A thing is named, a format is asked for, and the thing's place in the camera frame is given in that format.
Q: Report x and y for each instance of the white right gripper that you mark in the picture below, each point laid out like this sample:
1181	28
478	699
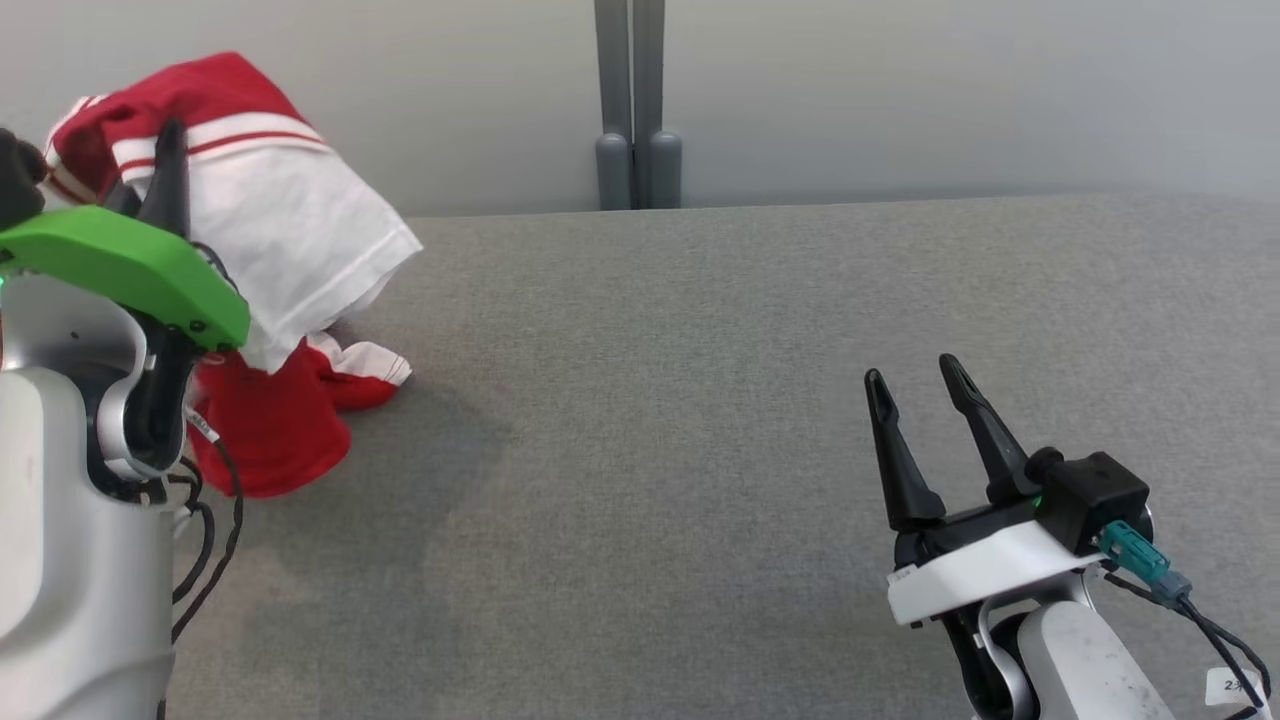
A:
990	565

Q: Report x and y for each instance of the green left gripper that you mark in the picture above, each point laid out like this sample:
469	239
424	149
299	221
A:
120	260

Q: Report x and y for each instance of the red white-sleeved t-shirt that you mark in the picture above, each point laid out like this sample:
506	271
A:
290	230

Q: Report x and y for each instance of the grey fabric sofa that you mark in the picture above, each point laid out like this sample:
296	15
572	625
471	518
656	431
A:
700	400

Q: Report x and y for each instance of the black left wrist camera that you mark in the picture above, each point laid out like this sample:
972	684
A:
18	180

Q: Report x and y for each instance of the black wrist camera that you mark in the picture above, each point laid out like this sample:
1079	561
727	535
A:
1095	495
18	180

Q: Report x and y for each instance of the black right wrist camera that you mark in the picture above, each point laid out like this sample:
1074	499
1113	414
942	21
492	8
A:
1095	495

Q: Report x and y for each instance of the teal right camera connector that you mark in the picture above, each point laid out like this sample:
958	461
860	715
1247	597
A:
1140	560

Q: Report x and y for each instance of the grey partition post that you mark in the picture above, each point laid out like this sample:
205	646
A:
612	100
655	100

